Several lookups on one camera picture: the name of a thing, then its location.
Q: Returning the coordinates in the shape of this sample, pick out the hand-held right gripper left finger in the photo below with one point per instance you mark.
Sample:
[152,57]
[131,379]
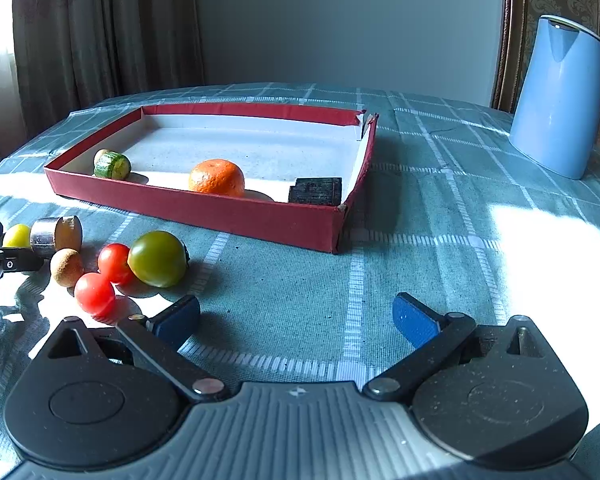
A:
[176,321]

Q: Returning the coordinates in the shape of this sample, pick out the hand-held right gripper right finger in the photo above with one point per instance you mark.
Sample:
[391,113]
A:
[414,322]

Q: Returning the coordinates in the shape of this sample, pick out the small yellow-green tomato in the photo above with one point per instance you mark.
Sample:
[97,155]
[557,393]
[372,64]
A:
[17,236]

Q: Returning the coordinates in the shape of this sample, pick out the dark eggplant piece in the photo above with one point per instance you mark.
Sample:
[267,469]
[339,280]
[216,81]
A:
[316,191]
[55,235]

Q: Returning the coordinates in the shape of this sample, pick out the green tomato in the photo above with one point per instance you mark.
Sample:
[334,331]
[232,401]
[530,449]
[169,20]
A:
[157,258]

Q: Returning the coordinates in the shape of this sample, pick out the red cardboard box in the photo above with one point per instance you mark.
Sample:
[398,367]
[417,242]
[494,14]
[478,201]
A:
[260,150]

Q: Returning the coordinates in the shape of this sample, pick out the green cucumber piece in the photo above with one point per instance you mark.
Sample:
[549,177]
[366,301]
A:
[112,164]

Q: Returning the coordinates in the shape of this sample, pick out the orange mandarin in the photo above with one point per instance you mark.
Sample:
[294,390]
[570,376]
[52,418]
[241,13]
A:
[216,177]

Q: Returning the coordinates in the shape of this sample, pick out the brown curtain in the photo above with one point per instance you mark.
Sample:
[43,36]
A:
[105,30]

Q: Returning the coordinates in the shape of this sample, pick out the blue pitcher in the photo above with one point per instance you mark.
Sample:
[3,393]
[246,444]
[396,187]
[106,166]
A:
[555,105]

